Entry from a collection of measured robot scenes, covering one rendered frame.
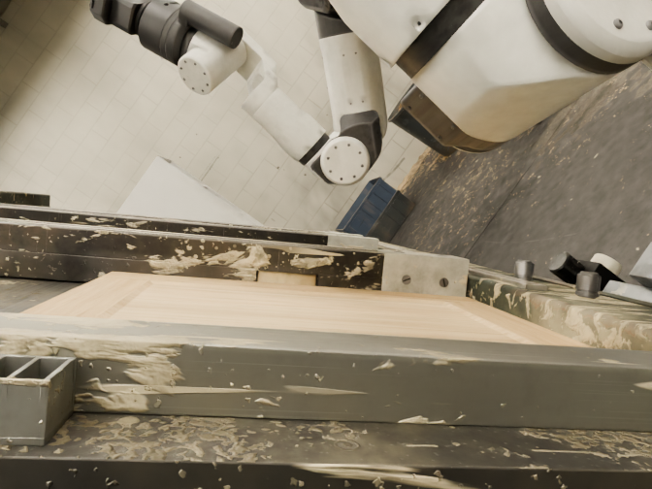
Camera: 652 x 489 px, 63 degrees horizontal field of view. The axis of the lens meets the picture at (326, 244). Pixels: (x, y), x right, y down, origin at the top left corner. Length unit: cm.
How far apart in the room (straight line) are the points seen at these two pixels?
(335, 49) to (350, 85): 6
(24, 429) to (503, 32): 29
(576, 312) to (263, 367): 35
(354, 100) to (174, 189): 365
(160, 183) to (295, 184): 182
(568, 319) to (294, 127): 50
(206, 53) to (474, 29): 62
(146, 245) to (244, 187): 507
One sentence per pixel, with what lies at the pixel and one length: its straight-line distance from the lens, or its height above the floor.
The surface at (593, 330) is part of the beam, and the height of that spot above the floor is 90.
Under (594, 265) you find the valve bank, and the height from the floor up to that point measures 75.
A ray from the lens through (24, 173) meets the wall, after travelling 626.
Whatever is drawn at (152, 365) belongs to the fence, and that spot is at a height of 121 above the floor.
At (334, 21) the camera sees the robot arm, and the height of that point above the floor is 127.
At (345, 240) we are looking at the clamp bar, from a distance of 126.
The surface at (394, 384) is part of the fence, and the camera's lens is 31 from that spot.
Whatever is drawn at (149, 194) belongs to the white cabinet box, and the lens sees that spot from 446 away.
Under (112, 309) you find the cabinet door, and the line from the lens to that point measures 49.
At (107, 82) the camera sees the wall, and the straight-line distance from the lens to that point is 608.
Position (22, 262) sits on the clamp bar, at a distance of 77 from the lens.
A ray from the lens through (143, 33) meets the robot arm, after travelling 93.
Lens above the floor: 121
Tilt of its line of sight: 9 degrees down
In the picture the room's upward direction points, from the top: 55 degrees counter-clockwise
